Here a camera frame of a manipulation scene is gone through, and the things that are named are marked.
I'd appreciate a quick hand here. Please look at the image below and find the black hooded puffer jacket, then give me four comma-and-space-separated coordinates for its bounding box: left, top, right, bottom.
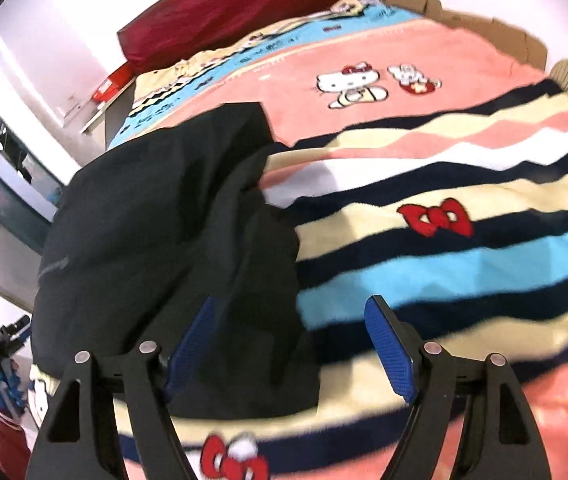
31, 103, 320, 420

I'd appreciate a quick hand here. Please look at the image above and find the Hello Kitty striped blanket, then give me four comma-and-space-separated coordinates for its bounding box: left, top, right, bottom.
103, 0, 568, 479

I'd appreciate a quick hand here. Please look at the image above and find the white nightstand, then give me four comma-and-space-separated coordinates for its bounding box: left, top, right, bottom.
81, 79, 135, 151

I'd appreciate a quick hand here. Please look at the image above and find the red box on nightstand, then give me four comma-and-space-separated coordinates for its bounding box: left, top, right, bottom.
91, 62, 134, 103

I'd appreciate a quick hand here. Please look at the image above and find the brown cardboard sheet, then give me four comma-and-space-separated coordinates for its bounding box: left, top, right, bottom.
380, 0, 548, 70

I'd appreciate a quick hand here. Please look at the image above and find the dark red headboard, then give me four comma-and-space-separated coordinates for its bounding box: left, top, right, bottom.
118, 0, 338, 75

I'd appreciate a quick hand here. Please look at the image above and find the teal door frame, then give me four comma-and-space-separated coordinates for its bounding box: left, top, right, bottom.
0, 58, 65, 256

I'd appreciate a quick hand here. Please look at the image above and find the white wall socket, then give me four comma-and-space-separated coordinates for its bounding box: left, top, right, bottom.
56, 94, 82, 122

